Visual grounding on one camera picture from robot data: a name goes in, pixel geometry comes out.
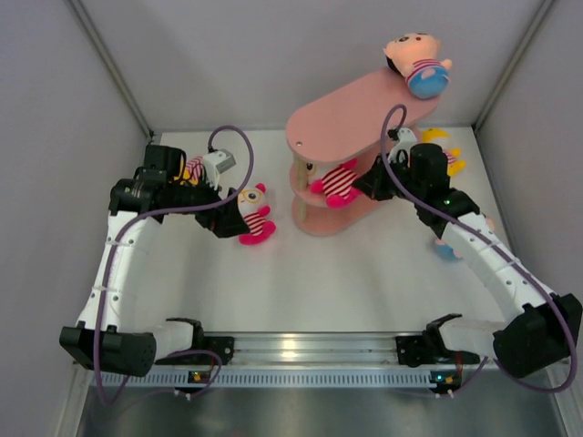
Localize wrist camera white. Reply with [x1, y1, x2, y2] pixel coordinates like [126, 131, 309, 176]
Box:
[388, 127, 418, 163]
[202, 149, 236, 176]

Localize yellow plush toy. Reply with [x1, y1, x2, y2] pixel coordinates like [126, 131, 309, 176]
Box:
[170, 156, 205, 187]
[422, 127, 466, 177]

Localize yellow plush toy far left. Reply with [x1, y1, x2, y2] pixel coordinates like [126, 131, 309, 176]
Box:
[170, 156, 205, 187]

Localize pink white panda plush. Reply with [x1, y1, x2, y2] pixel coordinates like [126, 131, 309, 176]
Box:
[301, 158, 362, 208]
[238, 183, 277, 246]

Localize boy doll blue shorts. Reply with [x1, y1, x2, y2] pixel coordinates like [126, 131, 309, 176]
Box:
[432, 217, 497, 265]

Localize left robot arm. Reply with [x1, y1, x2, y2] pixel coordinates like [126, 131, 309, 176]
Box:
[59, 145, 248, 377]

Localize aluminium mounting rail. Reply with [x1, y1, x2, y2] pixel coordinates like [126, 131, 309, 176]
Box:
[72, 330, 570, 366]

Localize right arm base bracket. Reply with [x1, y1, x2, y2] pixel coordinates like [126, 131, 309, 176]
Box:
[395, 335, 452, 368]

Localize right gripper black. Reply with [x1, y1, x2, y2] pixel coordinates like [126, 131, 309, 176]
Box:
[354, 152, 424, 203]

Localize slotted cable duct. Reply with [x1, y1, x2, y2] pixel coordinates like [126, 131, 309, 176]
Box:
[127, 368, 459, 389]

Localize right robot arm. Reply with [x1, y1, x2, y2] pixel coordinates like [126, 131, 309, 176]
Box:
[353, 143, 582, 380]

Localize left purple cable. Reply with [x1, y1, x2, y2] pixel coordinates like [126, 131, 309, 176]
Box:
[93, 124, 254, 406]

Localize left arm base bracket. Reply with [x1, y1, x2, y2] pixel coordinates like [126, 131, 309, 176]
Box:
[155, 336, 235, 366]

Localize pink three-tier shelf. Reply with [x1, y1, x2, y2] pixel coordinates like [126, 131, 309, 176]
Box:
[285, 67, 439, 237]

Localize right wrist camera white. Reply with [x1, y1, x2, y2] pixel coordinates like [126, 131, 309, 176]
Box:
[388, 127, 418, 163]

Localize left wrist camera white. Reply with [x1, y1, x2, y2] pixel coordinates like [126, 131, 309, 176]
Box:
[202, 149, 236, 176]

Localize yellow plush toy right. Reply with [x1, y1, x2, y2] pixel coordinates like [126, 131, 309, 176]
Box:
[422, 127, 466, 177]

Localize boy doll on shelf top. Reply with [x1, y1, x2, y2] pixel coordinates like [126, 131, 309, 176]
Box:
[384, 32, 453, 100]

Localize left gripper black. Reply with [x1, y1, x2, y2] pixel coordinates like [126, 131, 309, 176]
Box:
[167, 168, 249, 238]

